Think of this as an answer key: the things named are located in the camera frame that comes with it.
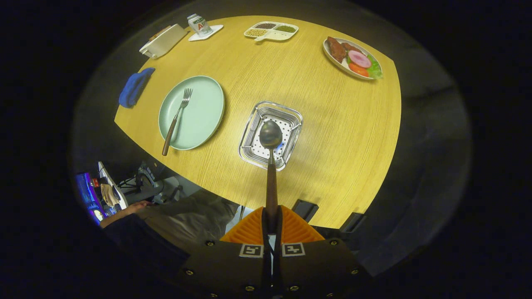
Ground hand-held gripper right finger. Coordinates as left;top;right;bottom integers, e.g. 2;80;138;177
273;206;370;299

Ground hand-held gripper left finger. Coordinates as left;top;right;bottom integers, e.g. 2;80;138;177
175;206;273;299

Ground wooden handled spoon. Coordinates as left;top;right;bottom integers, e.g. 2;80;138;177
259;120;283;234

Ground wooden handled fork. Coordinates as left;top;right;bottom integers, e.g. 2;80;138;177
162;88;193;157

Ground person's beige trousers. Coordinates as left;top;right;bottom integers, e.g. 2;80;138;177
139;189;241;250

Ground person's dark top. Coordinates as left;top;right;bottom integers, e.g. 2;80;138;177
102;214;192;283

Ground dark metal stand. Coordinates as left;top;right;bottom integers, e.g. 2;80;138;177
118;164;183;204

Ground pale green plate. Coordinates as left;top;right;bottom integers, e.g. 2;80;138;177
158;75;225;151

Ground tan cloth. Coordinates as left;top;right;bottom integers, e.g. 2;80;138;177
101;184;119;207

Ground glowing computer screen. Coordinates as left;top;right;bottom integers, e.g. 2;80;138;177
76;172;106;225

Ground white plate of food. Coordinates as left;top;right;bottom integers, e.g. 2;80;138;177
323;37;383;80

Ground green lettuce leaf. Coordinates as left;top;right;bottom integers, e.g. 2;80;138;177
366;54;383;79

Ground blue folded cloth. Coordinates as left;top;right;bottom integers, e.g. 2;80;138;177
118;67;156;108

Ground pink round slice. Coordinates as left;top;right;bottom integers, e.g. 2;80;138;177
348;50;372;69

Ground large brown meat piece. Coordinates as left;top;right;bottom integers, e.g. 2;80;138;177
327;37;347;63

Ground white divided dish with beans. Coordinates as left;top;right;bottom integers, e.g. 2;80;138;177
244;22;299;42

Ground white square coaster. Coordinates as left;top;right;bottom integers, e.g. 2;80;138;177
188;25;224;42

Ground white toaster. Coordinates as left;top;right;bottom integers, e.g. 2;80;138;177
139;24;188;59

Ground small white plastic bottle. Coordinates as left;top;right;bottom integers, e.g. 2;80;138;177
187;14;214;38

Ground brown toast slice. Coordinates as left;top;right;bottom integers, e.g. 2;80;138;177
149;26;171;41

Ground black table bracket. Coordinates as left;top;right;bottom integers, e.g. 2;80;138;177
292;199;320;223
339;212;366;233

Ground square metal wire basket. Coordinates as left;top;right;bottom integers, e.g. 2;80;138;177
238;100;303;172

